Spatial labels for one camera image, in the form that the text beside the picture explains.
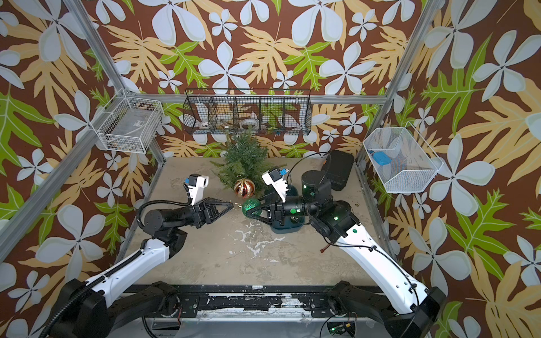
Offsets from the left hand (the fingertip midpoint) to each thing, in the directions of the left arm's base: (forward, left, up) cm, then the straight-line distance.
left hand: (231, 209), depth 58 cm
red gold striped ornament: (+12, -2, -7) cm, 14 cm away
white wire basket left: (+42, +47, -3) cm, 64 cm away
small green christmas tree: (+26, -1, -6) cm, 27 cm away
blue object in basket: (+32, -57, -11) cm, 66 cm away
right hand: (0, -6, 0) cm, 6 cm away
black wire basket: (+57, -11, -6) cm, 58 cm away
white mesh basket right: (+25, -65, -7) cm, 70 cm away
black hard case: (+47, -48, -32) cm, 74 cm away
